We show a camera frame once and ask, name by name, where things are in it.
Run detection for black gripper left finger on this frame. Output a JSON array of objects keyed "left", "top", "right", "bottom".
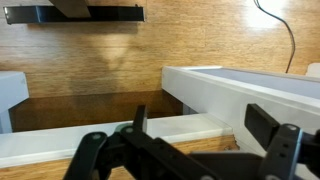
[{"left": 63, "top": 105, "right": 220, "bottom": 180}]

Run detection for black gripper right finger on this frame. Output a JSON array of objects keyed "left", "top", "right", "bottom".
[{"left": 244, "top": 104, "right": 320, "bottom": 180}]

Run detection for black flat bar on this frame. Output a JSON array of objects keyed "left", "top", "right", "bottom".
[{"left": 3, "top": 5, "right": 145, "bottom": 25}]

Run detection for thin black cable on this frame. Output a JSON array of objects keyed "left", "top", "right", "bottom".
[{"left": 253, "top": 0, "right": 297, "bottom": 74}]

